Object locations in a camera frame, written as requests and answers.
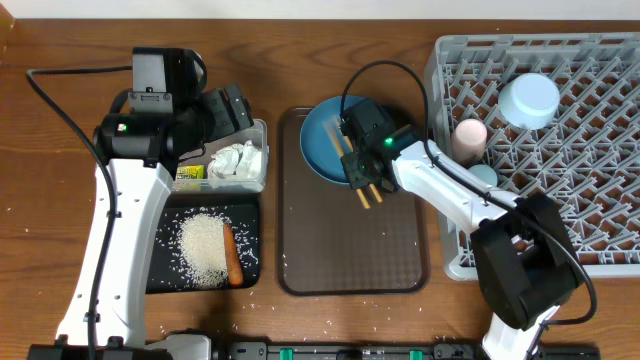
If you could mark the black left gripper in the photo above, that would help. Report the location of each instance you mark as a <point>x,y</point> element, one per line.
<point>226,121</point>

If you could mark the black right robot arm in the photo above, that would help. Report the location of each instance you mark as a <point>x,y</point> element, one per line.
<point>525,262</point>

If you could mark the light blue cup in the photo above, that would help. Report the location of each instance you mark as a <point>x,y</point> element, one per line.
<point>485,173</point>

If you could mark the pink cup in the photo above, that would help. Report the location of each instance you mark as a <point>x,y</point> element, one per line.
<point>468,142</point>

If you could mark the white napkin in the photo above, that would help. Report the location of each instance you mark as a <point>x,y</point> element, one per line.
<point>239,161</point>

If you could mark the clear plastic waste bin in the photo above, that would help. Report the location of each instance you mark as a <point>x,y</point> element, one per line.
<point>257,134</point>

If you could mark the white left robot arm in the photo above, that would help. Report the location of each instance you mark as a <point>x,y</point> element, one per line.
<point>106,317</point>

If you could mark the silver yellow snack wrapper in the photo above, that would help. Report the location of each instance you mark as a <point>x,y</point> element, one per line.
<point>190,172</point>

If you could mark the spilled rice pile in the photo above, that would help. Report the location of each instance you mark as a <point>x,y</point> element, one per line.
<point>202,247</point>

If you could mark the black waste tray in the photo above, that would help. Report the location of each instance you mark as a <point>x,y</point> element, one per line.
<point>170,270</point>

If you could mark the dark blue plate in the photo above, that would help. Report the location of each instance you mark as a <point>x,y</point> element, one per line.
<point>316,147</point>

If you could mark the orange carrot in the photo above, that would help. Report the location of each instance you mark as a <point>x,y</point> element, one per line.
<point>234,268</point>

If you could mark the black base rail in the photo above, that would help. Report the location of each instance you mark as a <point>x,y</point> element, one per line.
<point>254,350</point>

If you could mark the brown serving tray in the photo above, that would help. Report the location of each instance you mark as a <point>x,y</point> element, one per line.
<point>328,244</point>

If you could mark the light blue rice bowl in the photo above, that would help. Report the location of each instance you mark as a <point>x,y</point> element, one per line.
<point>529,102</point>

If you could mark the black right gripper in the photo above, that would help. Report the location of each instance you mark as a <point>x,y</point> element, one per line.
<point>355,177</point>

